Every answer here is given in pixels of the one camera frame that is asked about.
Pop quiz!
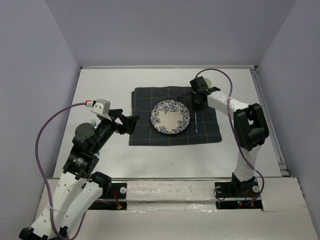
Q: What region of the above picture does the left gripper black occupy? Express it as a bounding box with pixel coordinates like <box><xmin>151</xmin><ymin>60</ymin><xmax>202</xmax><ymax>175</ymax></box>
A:
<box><xmin>92</xmin><ymin>108</ymin><xmax>140</xmax><ymax>153</ymax></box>

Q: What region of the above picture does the iridescent spoon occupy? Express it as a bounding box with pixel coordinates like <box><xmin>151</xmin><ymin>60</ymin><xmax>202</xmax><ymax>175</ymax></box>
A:
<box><xmin>194</xmin><ymin>112</ymin><xmax>199</xmax><ymax>134</ymax></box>

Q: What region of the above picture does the dark checked cloth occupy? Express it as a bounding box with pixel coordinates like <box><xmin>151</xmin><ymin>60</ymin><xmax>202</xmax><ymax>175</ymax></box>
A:
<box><xmin>129</xmin><ymin>86</ymin><xmax>222</xmax><ymax>146</ymax></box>

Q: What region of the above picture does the blue floral plate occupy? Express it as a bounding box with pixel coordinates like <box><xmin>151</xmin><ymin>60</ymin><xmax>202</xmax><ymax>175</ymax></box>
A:
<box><xmin>150</xmin><ymin>100</ymin><xmax>191</xmax><ymax>135</ymax></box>

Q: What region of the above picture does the pale yellow mug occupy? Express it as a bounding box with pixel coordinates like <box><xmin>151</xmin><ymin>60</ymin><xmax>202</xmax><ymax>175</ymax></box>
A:
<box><xmin>204</xmin><ymin>78</ymin><xmax>212</xmax><ymax>88</ymax></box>

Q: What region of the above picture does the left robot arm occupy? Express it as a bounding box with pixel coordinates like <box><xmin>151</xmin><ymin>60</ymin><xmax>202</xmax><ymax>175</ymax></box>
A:
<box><xmin>19</xmin><ymin>109</ymin><xmax>139</xmax><ymax>240</ymax></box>

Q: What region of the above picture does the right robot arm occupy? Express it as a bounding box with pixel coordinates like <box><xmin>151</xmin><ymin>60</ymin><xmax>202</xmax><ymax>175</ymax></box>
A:
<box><xmin>190</xmin><ymin>76</ymin><xmax>270</xmax><ymax>199</ymax></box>

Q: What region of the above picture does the iridescent fork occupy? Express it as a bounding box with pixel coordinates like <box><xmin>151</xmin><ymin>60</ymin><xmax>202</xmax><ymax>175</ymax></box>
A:
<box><xmin>91</xmin><ymin>119</ymin><xmax>98</xmax><ymax>129</ymax></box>

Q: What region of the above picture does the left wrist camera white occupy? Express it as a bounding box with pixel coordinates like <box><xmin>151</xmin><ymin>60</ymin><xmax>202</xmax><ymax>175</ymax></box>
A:
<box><xmin>91</xmin><ymin>99</ymin><xmax>111</xmax><ymax>120</ymax></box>

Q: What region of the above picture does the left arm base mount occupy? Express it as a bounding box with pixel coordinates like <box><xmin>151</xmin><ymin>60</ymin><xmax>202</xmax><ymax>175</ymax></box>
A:
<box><xmin>89</xmin><ymin>182</ymin><xmax>128</xmax><ymax>211</ymax></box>

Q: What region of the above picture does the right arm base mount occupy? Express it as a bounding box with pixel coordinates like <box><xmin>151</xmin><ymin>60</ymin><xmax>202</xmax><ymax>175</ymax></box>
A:
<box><xmin>213</xmin><ymin>181</ymin><xmax>263</xmax><ymax>210</ymax></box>

